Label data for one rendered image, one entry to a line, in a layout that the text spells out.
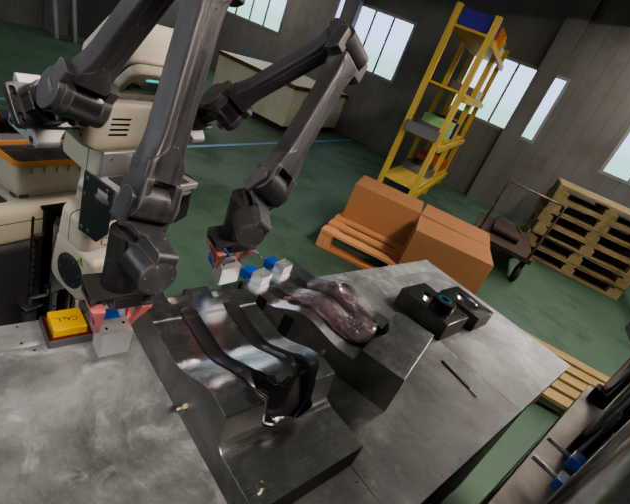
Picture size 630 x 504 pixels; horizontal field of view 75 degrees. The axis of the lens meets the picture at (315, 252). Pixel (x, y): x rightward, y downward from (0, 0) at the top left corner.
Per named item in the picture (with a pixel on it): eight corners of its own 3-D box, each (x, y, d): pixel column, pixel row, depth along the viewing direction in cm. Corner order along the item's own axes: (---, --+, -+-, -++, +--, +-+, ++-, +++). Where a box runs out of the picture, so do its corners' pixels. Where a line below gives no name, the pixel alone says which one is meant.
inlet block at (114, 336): (77, 307, 78) (81, 285, 76) (106, 303, 81) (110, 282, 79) (98, 358, 71) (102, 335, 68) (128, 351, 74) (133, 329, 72)
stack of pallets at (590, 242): (513, 249, 564) (558, 183, 520) (516, 233, 648) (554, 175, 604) (621, 304, 524) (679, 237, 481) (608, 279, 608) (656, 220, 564)
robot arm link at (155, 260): (172, 193, 67) (125, 180, 60) (212, 231, 62) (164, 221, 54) (141, 254, 70) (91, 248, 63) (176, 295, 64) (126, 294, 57)
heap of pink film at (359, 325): (277, 300, 112) (286, 277, 109) (311, 281, 127) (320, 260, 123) (357, 357, 103) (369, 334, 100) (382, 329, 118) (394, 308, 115)
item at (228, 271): (196, 247, 104) (199, 231, 101) (214, 244, 107) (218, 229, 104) (217, 285, 98) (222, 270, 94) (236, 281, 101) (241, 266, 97)
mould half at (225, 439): (130, 326, 93) (140, 278, 87) (229, 307, 111) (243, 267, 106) (244, 535, 65) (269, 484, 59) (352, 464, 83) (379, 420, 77)
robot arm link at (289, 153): (354, 64, 101) (334, 25, 94) (373, 62, 98) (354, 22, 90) (269, 209, 91) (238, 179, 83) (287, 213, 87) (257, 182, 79)
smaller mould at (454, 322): (393, 303, 146) (402, 287, 143) (416, 297, 156) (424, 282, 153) (437, 341, 135) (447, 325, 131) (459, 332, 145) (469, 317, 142)
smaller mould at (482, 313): (433, 302, 158) (441, 289, 155) (450, 297, 167) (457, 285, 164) (470, 331, 148) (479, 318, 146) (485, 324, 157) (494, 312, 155)
